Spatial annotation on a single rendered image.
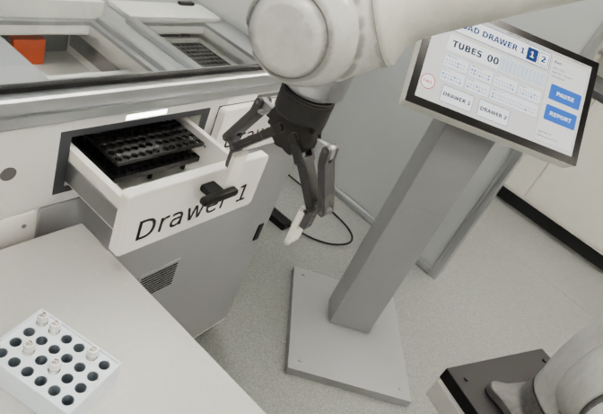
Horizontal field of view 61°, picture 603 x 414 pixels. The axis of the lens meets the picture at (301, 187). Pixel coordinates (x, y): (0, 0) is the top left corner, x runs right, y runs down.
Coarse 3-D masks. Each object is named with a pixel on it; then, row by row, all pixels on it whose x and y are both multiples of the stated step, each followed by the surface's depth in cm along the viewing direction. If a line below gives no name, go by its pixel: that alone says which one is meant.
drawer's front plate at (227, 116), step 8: (240, 104) 100; (248, 104) 102; (224, 112) 96; (232, 112) 98; (240, 112) 100; (216, 120) 98; (224, 120) 97; (232, 120) 99; (264, 120) 108; (216, 128) 98; (224, 128) 99; (256, 128) 108; (264, 128) 110; (216, 136) 99; (224, 144) 102; (256, 144) 112; (264, 144) 114
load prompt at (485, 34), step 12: (480, 24) 137; (468, 36) 136; (480, 36) 137; (492, 36) 138; (504, 36) 139; (504, 48) 138; (516, 48) 139; (528, 48) 140; (540, 48) 141; (528, 60) 139; (540, 60) 140
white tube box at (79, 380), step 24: (24, 336) 60; (48, 336) 61; (72, 336) 62; (0, 360) 57; (24, 360) 58; (48, 360) 59; (72, 360) 60; (96, 360) 61; (0, 384) 58; (24, 384) 56; (48, 384) 57; (72, 384) 58; (96, 384) 59; (48, 408) 56; (72, 408) 55
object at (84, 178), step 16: (192, 128) 94; (192, 144) 95; (208, 144) 92; (80, 160) 74; (208, 160) 93; (224, 160) 91; (80, 176) 75; (96, 176) 73; (144, 176) 86; (160, 176) 88; (80, 192) 76; (96, 192) 73; (112, 192) 71; (96, 208) 74; (112, 208) 72; (112, 224) 73
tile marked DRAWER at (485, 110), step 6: (480, 102) 135; (486, 102) 136; (480, 108) 135; (486, 108) 135; (492, 108) 136; (498, 108) 136; (480, 114) 135; (486, 114) 135; (492, 114) 136; (498, 114) 136; (504, 114) 136; (510, 114) 137; (492, 120) 135; (498, 120) 136; (504, 120) 136; (504, 126) 136
